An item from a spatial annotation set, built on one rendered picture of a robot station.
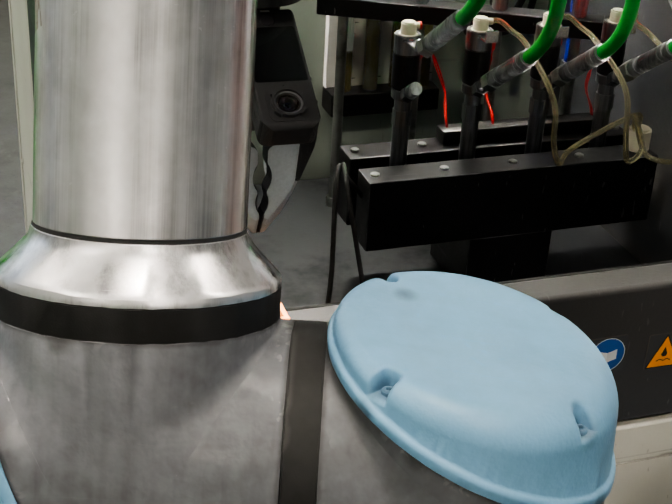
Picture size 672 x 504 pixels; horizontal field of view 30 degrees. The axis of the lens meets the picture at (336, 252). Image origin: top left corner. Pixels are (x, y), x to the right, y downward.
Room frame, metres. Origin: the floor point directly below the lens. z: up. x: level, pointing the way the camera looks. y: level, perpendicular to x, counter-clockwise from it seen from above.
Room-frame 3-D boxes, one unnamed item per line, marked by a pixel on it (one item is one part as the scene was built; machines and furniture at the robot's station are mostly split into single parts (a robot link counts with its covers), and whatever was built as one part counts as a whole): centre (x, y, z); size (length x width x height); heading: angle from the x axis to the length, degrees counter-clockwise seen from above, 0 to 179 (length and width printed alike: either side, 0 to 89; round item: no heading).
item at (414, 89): (1.22, -0.06, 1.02); 0.05 x 0.03 x 0.21; 20
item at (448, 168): (1.27, -0.17, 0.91); 0.34 x 0.10 x 0.15; 110
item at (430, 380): (0.42, -0.05, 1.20); 0.13 x 0.12 x 0.14; 90
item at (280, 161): (0.95, 0.06, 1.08); 0.06 x 0.03 x 0.09; 20
